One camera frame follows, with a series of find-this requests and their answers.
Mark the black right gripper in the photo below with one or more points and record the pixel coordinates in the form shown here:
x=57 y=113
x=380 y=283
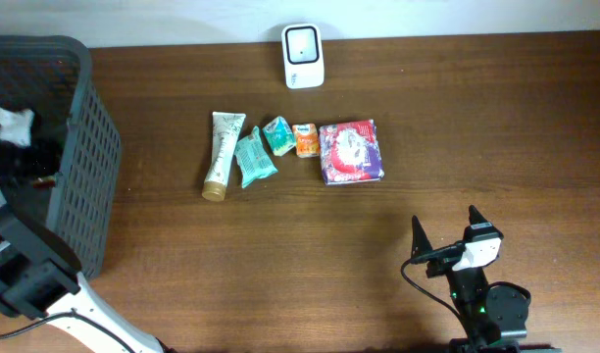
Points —
x=421 y=242

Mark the red purple floral pack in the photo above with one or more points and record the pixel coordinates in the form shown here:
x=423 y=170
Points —
x=350 y=153

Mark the orange tissue pack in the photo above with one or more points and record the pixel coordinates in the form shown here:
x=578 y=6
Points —
x=307 y=140

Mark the green tissue pack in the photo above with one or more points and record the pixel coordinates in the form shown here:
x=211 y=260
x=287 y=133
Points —
x=279 y=136

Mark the teal wet wipes pack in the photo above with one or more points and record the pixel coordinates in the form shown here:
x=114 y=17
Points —
x=252 y=158

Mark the white tube gold cap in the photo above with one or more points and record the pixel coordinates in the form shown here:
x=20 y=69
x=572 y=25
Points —
x=226 y=129

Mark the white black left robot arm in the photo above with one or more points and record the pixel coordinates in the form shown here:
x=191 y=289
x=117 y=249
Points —
x=41 y=278

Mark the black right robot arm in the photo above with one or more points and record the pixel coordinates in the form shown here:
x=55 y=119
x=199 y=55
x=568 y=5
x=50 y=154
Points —
x=492 y=314

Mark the white barcode scanner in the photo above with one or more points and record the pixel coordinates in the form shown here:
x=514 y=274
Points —
x=303 y=56

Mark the grey plastic mesh basket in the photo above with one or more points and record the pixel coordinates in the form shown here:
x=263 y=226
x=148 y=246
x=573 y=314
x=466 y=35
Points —
x=71 y=188

